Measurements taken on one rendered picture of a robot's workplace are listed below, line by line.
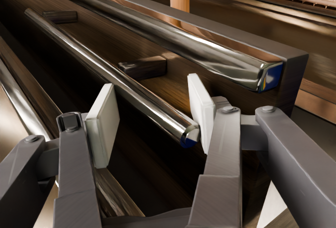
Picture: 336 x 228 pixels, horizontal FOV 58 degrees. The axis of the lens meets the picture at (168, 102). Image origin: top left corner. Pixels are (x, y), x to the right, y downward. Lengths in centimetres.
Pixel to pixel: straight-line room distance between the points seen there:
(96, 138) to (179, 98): 11
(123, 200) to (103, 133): 13
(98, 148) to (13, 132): 23
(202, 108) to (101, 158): 6
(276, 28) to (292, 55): 46
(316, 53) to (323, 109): 17
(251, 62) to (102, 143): 9
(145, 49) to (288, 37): 38
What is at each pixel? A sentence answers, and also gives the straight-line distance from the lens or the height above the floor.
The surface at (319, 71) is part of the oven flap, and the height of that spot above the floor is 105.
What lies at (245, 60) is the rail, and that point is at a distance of 17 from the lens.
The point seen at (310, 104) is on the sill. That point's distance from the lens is 43.
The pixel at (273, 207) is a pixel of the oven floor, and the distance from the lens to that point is 56.
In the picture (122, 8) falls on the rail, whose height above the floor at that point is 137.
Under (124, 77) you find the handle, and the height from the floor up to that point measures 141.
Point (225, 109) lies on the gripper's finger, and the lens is 15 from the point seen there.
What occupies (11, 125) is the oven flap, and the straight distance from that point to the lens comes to 40.
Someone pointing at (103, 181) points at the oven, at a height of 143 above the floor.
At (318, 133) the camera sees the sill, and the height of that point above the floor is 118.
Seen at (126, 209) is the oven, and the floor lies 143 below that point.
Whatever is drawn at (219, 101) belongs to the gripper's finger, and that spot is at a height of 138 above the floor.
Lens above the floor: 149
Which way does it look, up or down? 28 degrees down
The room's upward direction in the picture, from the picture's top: 114 degrees counter-clockwise
